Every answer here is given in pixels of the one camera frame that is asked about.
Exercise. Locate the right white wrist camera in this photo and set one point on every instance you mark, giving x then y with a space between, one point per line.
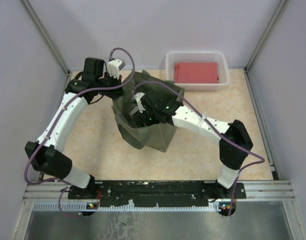
138 103

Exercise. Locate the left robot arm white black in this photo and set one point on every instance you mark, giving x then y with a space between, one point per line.
46 153

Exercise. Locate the aluminium front rail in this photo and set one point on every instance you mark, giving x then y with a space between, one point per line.
53 196

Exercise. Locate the green canvas bag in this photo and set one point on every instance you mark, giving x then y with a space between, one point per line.
157 136

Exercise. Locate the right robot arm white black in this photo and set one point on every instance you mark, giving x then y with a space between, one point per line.
233 139

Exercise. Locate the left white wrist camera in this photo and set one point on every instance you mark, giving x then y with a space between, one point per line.
114 66

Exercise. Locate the red folded cloth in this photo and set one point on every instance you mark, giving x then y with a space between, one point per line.
196 72

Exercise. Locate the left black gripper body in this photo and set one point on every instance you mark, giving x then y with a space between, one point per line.
109 81

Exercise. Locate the white plastic basket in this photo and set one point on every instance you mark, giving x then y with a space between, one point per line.
174 57

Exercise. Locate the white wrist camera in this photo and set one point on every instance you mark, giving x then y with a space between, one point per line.
114 66
138 103

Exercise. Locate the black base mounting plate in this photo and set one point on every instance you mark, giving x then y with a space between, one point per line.
149 194

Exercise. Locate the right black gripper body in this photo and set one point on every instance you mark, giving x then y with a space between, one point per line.
147 117

